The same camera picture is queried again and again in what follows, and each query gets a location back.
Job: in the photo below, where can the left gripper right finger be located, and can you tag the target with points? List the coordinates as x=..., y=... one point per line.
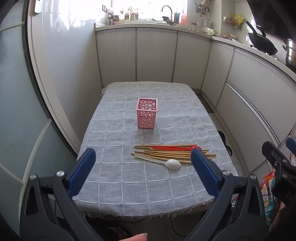
x=237, y=212

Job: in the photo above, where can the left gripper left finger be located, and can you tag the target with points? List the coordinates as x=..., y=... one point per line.
x=48, y=211

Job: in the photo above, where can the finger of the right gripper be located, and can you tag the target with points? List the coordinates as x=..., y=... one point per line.
x=276, y=158
x=291, y=145

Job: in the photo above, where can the bamboo chopstick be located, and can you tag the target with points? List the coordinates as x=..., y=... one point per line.
x=150, y=146
x=162, y=159
x=181, y=157
x=170, y=150
x=140, y=152

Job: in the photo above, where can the red plastic spoon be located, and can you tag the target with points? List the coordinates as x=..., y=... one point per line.
x=195, y=147

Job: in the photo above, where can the white kitchen cabinets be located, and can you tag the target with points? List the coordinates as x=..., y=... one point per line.
x=252, y=94

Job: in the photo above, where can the kitchen faucet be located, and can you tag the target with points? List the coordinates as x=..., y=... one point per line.
x=167, y=13

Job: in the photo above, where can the person's left hand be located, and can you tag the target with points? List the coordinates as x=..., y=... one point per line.
x=139, y=237

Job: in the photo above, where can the snack packages in basket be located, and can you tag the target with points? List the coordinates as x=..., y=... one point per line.
x=268, y=196

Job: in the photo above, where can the white plastic spoon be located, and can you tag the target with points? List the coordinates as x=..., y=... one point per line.
x=171, y=164

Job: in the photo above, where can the steel pot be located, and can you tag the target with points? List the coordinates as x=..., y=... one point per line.
x=290, y=48

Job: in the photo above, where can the black wok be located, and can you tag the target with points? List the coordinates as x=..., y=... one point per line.
x=261, y=42

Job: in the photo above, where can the grey checked tablecloth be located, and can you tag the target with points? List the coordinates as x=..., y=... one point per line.
x=120, y=184

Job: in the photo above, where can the pink perforated utensil holder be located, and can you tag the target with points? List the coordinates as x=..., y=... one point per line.
x=147, y=109

